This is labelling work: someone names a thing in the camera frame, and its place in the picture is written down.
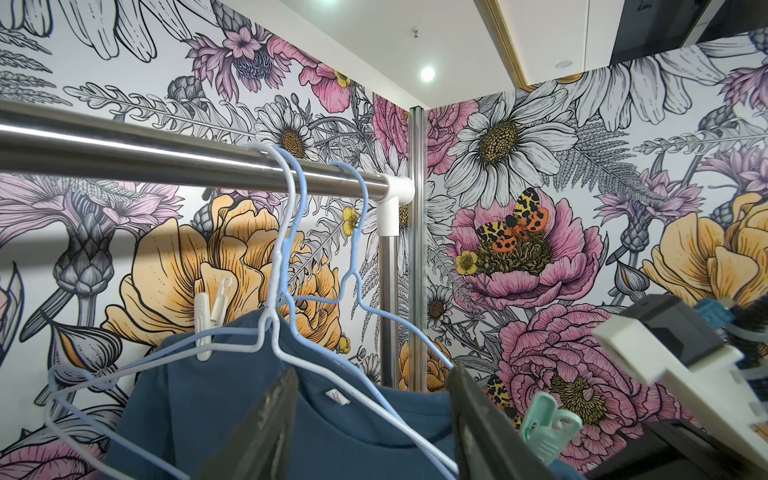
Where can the light blue t-shirt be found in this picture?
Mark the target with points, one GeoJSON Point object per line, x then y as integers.
{"type": "Point", "coordinates": [183, 414]}

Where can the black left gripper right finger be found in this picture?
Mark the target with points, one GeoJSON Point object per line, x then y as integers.
{"type": "Point", "coordinates": [487, 446]}

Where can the metal clothes rack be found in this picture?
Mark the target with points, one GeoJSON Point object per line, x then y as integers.
{"type": "Point", "coordinates": [48, 141]}

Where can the white plastic clothespin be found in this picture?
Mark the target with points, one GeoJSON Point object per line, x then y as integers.
{"type": "Point", "coordinates": [210, 313]}

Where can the teal plastic clothespin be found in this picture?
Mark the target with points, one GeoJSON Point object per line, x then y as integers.
{"type": "Point", "coordinates": [546, 429]}

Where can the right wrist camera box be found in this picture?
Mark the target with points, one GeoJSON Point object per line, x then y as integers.
{"type": "Point", "coordinates": [678, 366]}

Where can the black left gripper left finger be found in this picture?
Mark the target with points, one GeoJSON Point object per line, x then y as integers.
{"type": "Point", "coordinates": [260, 447]}

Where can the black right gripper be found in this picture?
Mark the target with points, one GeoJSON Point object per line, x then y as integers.
{"type": "Point", "coordinates": [676, 450]}

